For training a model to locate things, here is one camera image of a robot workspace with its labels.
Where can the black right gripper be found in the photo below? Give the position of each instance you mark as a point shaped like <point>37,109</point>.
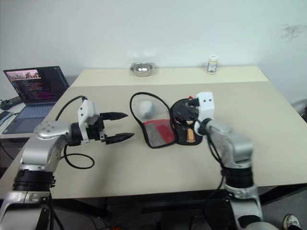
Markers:
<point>193,107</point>

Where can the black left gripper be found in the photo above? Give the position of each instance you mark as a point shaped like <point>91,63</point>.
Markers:
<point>97,130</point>

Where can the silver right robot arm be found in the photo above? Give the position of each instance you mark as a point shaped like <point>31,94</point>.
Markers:
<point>239,148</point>

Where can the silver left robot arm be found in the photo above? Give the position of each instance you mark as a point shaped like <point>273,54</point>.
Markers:
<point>40,153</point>

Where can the white table tennis ball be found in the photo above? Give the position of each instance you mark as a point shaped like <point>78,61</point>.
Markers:
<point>146,108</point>

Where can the small white labelled jar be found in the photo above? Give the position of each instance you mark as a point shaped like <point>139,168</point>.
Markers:
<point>212,65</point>

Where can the round metal bowl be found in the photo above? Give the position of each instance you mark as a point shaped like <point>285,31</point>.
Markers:
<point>142,70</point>

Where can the open grey laptop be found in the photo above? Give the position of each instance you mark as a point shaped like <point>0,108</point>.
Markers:
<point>36,95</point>

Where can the black handheld controller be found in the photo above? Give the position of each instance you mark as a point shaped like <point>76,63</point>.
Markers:
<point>8,103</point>

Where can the dark flat phone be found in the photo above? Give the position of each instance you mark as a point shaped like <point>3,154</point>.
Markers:
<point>6,116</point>

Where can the black white shoe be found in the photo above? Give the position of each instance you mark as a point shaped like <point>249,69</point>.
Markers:
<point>291,221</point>

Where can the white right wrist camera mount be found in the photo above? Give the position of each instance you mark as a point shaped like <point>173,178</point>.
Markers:
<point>206,105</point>

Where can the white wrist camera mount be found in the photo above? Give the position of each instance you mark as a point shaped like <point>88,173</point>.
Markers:
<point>206,105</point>
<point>86,110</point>

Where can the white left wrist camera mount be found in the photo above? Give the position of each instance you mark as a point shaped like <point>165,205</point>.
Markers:
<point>86,110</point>

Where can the black table frame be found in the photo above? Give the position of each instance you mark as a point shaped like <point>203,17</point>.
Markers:
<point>153,201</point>

